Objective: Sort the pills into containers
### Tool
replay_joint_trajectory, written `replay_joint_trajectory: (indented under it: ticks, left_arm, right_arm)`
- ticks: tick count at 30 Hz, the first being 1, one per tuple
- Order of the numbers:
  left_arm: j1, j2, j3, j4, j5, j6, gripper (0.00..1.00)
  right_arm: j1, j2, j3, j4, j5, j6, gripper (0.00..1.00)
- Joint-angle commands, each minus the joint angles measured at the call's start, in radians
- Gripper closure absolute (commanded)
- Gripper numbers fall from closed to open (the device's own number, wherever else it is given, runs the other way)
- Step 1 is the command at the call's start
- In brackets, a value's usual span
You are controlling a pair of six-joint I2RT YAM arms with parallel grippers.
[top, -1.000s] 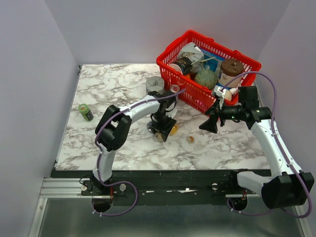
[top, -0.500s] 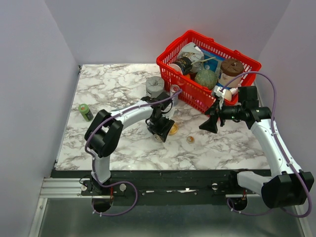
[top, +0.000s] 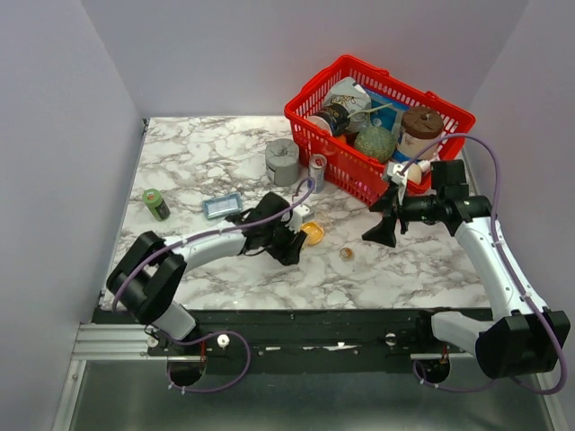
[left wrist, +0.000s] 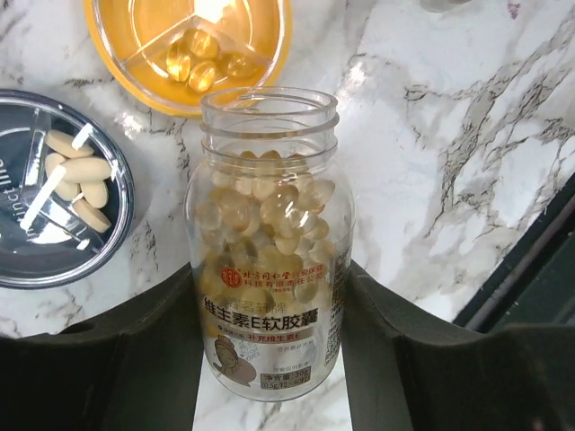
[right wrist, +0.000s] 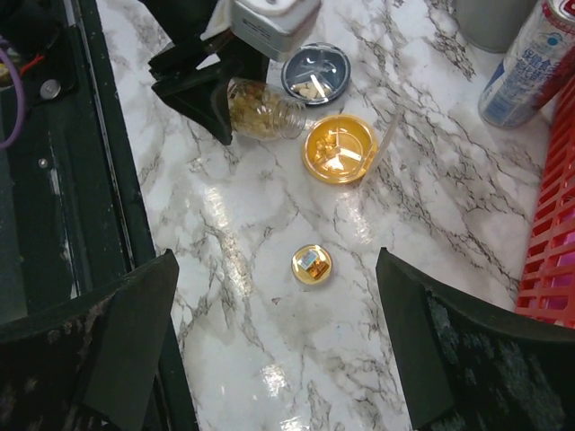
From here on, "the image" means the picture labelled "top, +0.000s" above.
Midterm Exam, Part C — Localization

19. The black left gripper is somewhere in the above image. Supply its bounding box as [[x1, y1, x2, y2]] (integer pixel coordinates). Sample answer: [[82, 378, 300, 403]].
[[263, 216, 308, 268]]

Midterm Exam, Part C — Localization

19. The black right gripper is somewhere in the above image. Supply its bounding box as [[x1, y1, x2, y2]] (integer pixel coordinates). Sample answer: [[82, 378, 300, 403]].
[[362, 183, 444, 247]]

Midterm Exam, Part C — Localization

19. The round yellow pill container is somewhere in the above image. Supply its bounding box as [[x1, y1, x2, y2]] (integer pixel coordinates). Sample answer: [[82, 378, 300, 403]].
[[301, 221, 324, 247]]

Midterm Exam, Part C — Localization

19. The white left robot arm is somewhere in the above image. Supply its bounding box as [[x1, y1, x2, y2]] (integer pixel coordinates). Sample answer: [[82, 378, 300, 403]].
[[106, 192, 313, 355]]

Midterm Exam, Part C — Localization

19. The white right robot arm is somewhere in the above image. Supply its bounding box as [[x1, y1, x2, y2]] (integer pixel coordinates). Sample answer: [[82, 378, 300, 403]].
[[362, 160, 571, 379]]

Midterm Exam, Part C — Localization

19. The cream round bottle with pump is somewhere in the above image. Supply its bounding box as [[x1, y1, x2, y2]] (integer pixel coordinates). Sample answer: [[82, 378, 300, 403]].
[[407, 160, 431, 184]]

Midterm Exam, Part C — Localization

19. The rectangular light blue pill box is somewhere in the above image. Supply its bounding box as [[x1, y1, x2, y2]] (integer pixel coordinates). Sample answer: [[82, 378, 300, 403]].
[[202, 192, 243, 220]]

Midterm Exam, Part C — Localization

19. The green speckled ball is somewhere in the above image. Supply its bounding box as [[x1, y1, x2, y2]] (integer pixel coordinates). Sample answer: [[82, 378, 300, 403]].
[[354, 126, 396, 164]]

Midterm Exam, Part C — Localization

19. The grey wrapped toilet paper roll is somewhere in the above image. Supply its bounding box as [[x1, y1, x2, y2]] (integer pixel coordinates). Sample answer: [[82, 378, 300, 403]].
[[265, 138, 299, 187]]

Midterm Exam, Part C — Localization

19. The red plastic shopping basket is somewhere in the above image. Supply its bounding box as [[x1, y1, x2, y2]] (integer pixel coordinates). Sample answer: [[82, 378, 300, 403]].
[[284, 55, 475, 205]]

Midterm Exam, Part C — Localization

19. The brown lidded paper cup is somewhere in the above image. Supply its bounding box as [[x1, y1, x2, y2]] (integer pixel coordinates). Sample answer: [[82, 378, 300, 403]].
[[395, 106, 444, 162]]

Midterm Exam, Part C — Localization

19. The blue box in basket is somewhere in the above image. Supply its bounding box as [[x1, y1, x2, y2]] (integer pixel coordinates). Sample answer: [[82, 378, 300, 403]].
[[366, 90, 408, 136]]

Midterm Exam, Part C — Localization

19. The black cup with white rim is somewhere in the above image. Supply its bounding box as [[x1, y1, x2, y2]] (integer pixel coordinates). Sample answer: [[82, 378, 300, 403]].
[[307, 103, 350, 137]]

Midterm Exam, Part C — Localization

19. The grey patterned snack bag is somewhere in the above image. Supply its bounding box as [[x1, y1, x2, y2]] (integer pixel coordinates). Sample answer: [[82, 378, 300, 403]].
[[323, 76, 372, 133]]

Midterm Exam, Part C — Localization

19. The green lidded dark jar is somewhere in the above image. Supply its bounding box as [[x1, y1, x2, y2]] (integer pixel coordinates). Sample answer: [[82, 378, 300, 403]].
[[142, 189, 171, 221]]

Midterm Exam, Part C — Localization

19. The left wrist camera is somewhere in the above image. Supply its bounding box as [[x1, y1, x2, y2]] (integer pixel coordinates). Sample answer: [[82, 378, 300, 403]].
[[287, 204, 314, 233]]

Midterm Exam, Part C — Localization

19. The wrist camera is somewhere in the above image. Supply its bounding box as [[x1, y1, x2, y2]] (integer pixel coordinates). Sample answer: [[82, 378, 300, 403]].
[[287, 204, 314, 233], [382, 162, 408, 202]]

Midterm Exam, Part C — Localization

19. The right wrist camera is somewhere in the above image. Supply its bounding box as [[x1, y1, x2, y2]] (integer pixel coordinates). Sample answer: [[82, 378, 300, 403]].
[[382, 162, 408, 202]]

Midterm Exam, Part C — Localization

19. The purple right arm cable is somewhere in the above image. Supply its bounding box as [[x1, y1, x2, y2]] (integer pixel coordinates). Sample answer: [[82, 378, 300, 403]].
[[402, 133, 570, 396]]

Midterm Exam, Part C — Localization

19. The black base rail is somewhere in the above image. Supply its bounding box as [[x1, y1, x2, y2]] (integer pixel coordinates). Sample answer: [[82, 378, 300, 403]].
[[92, 307, 495, 376]]

